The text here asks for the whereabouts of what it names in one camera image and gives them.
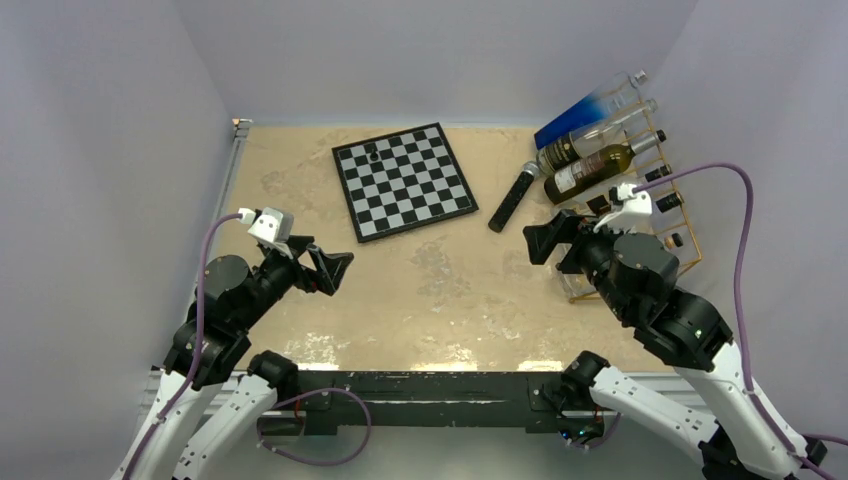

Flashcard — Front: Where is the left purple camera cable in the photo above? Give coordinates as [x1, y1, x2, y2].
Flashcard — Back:
[123, 211, 245, 480]

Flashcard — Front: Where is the clear square bottle gold label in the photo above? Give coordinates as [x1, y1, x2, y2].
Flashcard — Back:
[586, 165, 672, 216]

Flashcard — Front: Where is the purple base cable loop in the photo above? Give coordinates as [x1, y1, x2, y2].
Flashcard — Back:
[256, 388, 372, 468]

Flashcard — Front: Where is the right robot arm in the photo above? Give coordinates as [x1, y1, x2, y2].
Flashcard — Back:
[523, 210, 827, 479]

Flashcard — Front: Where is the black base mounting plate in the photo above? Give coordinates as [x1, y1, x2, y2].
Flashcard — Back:
[258, 371, 603, 436]

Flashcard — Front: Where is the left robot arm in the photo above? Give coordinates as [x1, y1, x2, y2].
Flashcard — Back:
[113, 236, 354, 479]

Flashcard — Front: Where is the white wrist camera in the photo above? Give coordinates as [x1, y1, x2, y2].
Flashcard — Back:
[237, 207, 294, 260]
[593, 183, 654, 233]

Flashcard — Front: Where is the black white chessboard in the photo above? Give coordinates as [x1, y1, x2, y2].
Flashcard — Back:
[331, 122, 479, 244]

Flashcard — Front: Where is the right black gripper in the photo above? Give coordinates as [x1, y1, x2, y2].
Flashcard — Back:
[520, 206, 632, 319]

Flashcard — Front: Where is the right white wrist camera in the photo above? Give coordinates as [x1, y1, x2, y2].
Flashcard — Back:
[593, 183, 654, 233]

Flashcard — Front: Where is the blue clear tall bottle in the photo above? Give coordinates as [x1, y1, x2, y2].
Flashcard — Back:
[534, 70, 649, 150]

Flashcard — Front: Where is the black glitter tube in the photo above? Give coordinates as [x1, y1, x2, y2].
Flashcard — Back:
[487, 161, 540, 233]

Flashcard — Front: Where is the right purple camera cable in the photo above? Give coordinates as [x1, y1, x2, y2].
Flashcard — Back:
[632, 162, 848, 480]

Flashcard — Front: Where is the purple camera cable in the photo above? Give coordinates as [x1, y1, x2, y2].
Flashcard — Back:
[123, 211, 245, 480]
[632, 162, 848, 480]

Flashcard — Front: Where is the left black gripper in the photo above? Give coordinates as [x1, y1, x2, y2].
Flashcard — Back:
[235, 234, 352, 330]

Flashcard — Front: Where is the clear bottle black label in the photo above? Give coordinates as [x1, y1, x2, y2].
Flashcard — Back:
[526, 99, 658, 176]

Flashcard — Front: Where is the gold wire wine rack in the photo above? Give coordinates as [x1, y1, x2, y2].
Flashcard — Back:
[564, 109, 702, 273]

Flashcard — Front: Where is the aluminium frame rail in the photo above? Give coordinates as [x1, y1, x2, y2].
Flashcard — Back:
[135, 118, 254, 425]

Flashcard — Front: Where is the clear square bottle black cap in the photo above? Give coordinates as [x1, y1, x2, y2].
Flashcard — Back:
[553, 192, 685, 227]

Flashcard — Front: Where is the round clear bottle blue seal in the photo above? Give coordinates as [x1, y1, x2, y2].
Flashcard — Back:
[559, 231, 685, 299]

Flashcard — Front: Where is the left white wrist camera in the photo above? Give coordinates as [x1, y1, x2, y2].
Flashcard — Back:
[237, 207, 294, 260]

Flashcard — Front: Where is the dark green wine bottle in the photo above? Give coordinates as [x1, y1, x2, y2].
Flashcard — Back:
[543, 130, 667, 205]

